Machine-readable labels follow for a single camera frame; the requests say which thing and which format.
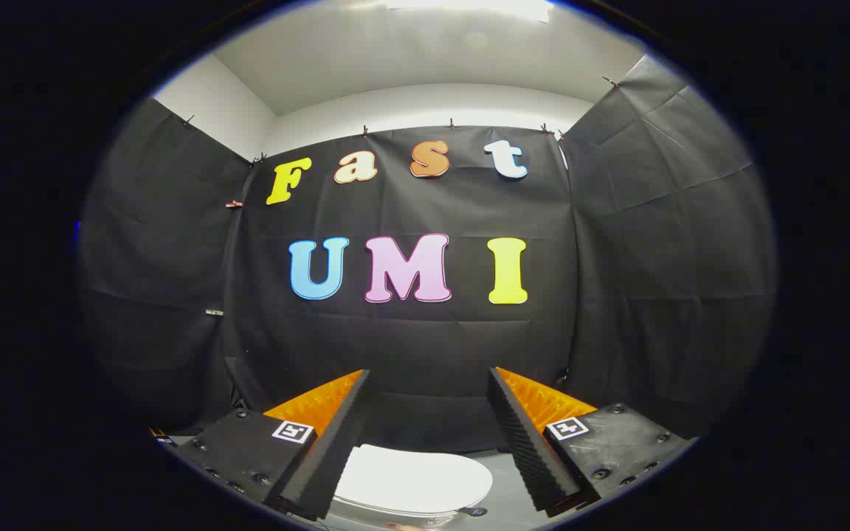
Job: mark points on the small black orange device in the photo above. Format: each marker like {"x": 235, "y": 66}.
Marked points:
{"x": 164, "y": 439}

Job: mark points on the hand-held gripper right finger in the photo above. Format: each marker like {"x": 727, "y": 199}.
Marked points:
{"x": 524, "y": 442}

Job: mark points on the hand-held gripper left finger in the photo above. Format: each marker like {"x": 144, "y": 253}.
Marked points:
{"x": 336, "y": 442}

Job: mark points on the white toilet lid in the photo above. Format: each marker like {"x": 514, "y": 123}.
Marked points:
{"x": 410, "y": 479}

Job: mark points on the group of small cloth clips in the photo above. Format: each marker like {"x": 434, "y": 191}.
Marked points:
{"x": 234, "y": 203}

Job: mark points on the black backdrop cloth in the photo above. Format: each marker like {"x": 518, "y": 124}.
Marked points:
{"x": 410, "y": 346}

